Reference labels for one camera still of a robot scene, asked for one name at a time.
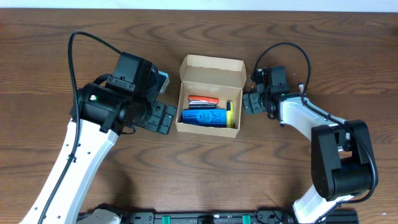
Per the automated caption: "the blue plastic staple remover block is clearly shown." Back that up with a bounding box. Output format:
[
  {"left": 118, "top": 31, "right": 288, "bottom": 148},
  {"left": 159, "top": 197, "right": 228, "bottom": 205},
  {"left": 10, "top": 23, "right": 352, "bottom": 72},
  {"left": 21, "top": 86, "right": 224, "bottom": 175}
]
[{"left": 182, "top": 109, "right": 227, "bottom": 128}]

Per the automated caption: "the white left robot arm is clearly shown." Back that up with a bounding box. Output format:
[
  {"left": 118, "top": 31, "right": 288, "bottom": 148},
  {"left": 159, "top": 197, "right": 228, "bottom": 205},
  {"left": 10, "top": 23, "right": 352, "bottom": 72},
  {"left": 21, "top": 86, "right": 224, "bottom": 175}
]
[{"left": 22, "top": 52, "right": 176, "bottom": 223}]

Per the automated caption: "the orange stapler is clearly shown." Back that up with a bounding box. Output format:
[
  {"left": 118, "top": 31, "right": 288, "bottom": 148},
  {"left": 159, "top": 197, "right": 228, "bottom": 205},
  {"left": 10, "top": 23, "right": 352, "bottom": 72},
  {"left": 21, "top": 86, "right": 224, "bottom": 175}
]
[{"left": 188, "top": 95, "right": 219, "bottom": 110}]

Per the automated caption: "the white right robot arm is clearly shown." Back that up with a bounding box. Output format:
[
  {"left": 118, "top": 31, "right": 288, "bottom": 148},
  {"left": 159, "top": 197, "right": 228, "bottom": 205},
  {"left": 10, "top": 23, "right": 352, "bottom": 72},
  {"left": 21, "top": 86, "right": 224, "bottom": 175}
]
[{"left": 243, "top": 66, "right": 378, "bottom": 223}]

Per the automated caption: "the yellow highlighter pen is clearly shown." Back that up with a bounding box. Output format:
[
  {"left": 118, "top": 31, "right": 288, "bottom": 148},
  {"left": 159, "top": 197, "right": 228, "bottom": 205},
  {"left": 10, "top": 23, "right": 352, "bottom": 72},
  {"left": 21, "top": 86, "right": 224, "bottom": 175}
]
[{"left": 226, "top": 101, "right": 234, "bottom": 128}]

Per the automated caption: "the brown cardboard box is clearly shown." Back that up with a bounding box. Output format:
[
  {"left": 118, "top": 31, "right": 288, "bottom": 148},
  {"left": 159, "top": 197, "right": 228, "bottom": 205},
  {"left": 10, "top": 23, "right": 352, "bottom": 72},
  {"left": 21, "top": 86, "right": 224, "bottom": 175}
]
[{"left": 175, "top": 55, "right": 247, "bottom": 138}]

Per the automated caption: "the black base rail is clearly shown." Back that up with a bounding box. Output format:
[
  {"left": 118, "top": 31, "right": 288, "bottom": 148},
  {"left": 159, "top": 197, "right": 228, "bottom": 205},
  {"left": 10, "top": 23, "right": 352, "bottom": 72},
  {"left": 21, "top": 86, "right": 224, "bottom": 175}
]
[{"left": 77, "top": 203, "right": 359, "bottom": 224}]

